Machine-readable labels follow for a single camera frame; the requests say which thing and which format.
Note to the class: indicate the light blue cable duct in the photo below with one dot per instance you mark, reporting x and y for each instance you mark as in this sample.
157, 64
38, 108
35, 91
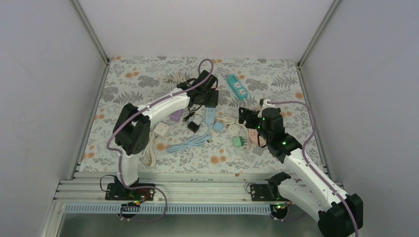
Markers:
109, 208

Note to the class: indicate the white square socket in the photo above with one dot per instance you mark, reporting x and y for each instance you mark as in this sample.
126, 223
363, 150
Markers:
161, 129

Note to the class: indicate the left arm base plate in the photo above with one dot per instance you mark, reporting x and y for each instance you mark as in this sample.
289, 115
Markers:
131, 193

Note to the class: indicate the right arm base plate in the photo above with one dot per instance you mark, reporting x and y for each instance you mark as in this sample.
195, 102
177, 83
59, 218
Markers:
264, 192

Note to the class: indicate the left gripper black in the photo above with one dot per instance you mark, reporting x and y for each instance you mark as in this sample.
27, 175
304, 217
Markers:
213, 101

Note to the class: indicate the light blue power strip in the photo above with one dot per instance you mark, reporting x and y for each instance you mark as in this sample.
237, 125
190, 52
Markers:
210, 115

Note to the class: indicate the teal power strip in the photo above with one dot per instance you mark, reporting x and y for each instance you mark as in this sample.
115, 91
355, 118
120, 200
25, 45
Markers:
237, 88

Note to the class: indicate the small light blue adapter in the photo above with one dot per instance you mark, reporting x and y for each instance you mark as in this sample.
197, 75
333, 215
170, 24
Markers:
218, 127

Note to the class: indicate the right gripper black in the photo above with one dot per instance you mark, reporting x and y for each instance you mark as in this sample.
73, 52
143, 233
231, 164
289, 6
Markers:
243, 117

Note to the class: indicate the black charger with cable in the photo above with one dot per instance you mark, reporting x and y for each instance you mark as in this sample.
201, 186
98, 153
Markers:
193, 119

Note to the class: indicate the small green plug adapter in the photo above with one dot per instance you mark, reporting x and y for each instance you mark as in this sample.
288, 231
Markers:
238, 141

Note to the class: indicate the purple usb power strip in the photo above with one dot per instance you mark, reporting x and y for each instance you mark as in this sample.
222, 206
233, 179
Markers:
176, 116

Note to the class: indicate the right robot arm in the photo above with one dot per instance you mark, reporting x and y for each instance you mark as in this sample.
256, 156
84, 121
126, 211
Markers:
336, 213

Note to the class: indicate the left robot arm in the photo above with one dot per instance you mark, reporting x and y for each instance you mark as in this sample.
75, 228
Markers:
132, 129

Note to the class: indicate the aluminium rail frame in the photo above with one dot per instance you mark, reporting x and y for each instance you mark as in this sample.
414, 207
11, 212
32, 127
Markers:
187, 188

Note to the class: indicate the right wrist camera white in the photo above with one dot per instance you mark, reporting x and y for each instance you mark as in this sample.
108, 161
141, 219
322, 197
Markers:
265, 102

